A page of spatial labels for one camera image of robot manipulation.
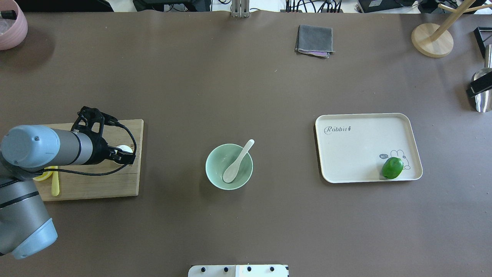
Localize cream rabbit tray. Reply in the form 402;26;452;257
314;113;423;184

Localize metal scoop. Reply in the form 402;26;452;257
470;45;492;113

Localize lemon slice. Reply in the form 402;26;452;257
33;171;53;181

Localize white ceramic spoon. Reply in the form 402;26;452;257
223;140;255;184

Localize green lime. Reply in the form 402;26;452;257
381;157;404;179

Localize wooden mug tree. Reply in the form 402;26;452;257
411;0;492;58

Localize yellow plastic knife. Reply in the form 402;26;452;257
51;170;60;197

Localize aluminium frame post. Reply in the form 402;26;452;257
231;0;250;18

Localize bamboo cutting board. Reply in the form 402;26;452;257
35;119;144;201

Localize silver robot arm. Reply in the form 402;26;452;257
0;106;136;259

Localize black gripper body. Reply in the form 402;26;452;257
71;107;118;165

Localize pink bowl with ice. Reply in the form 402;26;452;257
0;0;28;51

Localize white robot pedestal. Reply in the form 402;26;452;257
188;264;289;277

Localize grey folded cloth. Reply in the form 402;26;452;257
294;25;334;58

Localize mint green bowl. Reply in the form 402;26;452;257
205;144;253;190

